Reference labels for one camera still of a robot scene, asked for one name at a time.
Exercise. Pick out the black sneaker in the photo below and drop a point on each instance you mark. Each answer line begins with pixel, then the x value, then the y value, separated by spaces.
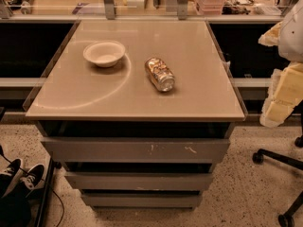
pixel 31 180
pixel 10 176

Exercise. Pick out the right black sneaker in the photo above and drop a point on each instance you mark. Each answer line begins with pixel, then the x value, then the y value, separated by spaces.
pixel 31 180

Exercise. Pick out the crushed silver soda can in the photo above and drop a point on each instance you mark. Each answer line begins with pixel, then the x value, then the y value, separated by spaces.
pixel 159 74

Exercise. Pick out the left black sneaker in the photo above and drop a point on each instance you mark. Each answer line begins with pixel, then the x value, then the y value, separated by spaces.
pixel 10 176

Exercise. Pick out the black office chair base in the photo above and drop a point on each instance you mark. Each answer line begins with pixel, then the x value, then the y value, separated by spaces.
pixel 286 219

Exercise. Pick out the grey drawer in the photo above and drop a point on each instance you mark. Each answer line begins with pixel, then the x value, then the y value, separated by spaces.
pixel 145 200
pixel 134 150
pixel 139 181

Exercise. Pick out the grey bottom drawer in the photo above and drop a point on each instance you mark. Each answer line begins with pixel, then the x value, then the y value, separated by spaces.
pixel 145 200

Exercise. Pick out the black metal stand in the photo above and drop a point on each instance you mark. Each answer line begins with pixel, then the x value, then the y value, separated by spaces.
pixel 44 192

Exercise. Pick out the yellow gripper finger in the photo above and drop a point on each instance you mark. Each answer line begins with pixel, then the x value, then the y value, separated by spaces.
pixel 284 94
pixel 271 36

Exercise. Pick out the grey top drawer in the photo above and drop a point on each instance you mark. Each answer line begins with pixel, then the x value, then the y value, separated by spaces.
pixel 134 150

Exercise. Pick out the grey drawer cabinet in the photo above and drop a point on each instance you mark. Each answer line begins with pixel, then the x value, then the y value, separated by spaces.
pixel 79 99

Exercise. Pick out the white paper bowl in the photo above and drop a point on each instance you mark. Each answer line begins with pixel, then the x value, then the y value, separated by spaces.
pixel 104 53

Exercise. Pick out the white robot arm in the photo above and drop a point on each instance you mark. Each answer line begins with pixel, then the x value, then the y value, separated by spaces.
pixel 290 45

